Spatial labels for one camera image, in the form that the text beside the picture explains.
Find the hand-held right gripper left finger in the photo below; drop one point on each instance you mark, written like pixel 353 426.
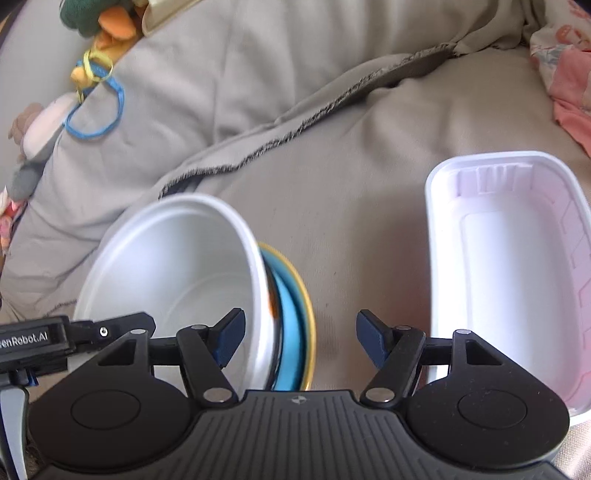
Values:
pixel 231 334

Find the cream cloth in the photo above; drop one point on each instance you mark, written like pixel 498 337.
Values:
pixel 159 16

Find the blue enamel bowl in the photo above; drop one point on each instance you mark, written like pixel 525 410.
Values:
pixel 291 341

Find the white plastic bowl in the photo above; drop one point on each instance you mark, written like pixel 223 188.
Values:
pixel 184 258

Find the orange and green plush toy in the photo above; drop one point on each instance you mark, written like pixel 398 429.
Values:
pixel 115 27

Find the brown plush toy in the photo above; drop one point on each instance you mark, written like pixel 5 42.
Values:
pixel 25 120

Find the pink floral cloth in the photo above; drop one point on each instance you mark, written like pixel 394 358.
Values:
pixel 570 69

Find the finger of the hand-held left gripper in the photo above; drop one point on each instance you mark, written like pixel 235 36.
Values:
pixel 111 328

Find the blue band loop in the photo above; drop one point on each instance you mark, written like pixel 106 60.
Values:
pixel 123 99

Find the beige fringed blanket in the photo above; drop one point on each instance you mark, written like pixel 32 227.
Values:
pixel 207 92

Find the red and white plastic tray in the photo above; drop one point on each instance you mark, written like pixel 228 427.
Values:
pixel 498 277

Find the grey plush toy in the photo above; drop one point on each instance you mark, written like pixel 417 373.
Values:
pixel 27 177

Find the white bowl with yellow rim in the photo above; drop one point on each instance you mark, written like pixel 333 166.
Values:
pixel 309 350

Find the beige bed sheet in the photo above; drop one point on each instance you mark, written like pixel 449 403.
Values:
pixel 360 207

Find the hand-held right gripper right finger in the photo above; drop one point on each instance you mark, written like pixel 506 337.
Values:
pixel 371 337

